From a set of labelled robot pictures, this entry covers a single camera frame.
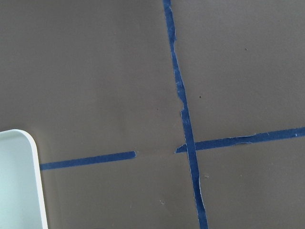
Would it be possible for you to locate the white bear tray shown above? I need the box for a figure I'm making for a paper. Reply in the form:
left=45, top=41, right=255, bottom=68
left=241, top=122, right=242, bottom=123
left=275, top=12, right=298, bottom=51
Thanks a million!
left=0, top=129, right=48, bottom=229

